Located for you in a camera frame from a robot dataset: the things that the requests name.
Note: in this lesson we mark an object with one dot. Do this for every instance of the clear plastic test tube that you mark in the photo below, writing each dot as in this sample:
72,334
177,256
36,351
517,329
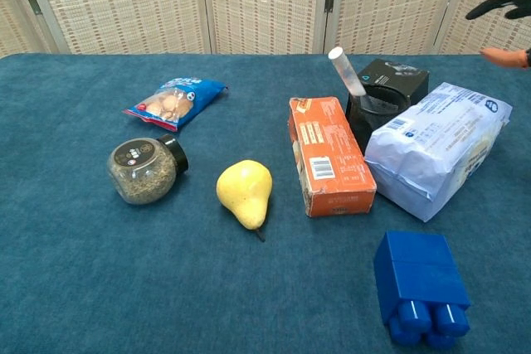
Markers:
347,72

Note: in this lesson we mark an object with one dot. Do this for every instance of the white blue plastic package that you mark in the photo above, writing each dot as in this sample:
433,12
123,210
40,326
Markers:
436,148

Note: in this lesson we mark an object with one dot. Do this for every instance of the glass spice jar black lid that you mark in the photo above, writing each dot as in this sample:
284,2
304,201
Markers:
143,171

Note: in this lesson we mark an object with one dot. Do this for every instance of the black cardboard box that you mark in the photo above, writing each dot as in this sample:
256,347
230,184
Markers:
388,74

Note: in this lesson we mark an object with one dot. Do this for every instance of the black mesh pen holder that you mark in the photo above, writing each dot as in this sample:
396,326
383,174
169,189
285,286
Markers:
369,115

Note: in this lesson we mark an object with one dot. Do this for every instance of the orange cardboard box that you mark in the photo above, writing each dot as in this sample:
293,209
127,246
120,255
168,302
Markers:
329,153

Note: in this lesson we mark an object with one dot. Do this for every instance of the woven folding screen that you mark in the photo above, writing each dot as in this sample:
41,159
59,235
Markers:
265,1

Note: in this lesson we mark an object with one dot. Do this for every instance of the blue plastic building block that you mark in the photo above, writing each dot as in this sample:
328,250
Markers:
419,280

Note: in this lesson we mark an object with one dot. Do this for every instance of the yellow pear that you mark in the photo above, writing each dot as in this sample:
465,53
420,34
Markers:
245,192

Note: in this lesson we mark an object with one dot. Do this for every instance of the blue snack bag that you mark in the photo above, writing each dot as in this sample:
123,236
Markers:
176,102

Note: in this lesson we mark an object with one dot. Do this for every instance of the blue table cloth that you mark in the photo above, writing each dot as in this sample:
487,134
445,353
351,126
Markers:
124,271

